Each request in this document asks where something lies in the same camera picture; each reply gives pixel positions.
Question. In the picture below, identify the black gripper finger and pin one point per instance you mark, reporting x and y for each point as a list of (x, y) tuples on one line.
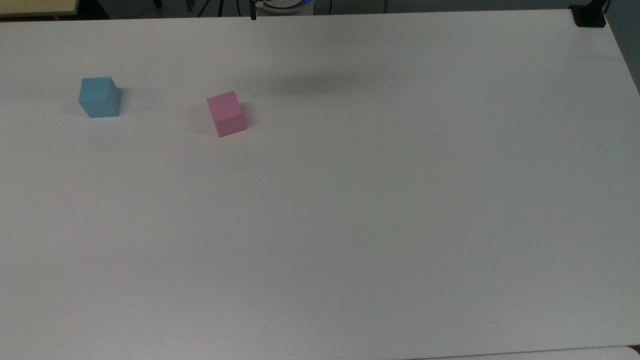
[(253, 11)]

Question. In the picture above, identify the blue cube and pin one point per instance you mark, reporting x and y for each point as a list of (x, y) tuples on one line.
[(99, 96)]

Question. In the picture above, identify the pink cube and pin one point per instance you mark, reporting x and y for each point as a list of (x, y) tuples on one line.
[(226, 112)]

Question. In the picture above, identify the yellow board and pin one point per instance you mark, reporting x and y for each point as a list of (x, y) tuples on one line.
[(35, 7)]

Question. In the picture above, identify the black clamp base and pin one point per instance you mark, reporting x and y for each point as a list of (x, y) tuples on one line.
[(590, 17)]

